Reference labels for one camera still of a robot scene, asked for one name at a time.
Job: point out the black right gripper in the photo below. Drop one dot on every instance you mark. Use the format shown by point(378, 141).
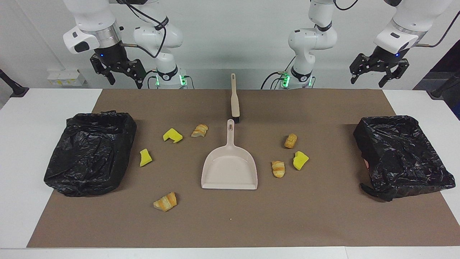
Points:
point(111, 55)

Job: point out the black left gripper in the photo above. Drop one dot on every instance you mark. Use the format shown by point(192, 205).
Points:
point(382, 59)

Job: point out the brown bread roll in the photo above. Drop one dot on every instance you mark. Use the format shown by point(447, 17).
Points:
point(290, 141)

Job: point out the beige hand brush black bristles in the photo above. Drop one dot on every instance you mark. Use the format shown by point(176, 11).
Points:
point(235, 104)

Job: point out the small croissant piece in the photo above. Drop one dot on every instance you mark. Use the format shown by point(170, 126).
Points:
point(278, 169)
point(199, 131)

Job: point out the beige plastic dustpan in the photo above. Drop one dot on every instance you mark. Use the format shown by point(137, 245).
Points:
point(230, 169)

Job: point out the black bag-lined bin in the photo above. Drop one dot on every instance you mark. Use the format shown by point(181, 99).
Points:
point(402, 158)
point(90, 154)

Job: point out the black stand foot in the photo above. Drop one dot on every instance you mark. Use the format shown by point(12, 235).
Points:
point(18, 91)
point(436, 94)

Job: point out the notched yellow sponge piece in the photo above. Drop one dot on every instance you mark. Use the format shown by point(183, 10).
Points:
point(172, 135)

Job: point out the large croissant piece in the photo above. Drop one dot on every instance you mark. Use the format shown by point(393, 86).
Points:
point(165, 202)

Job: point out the brown paper table mat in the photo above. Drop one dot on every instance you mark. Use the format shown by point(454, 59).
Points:
point(305, 223)

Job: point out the white wall socket box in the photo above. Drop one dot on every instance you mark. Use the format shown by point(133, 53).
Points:
point(66, 77)

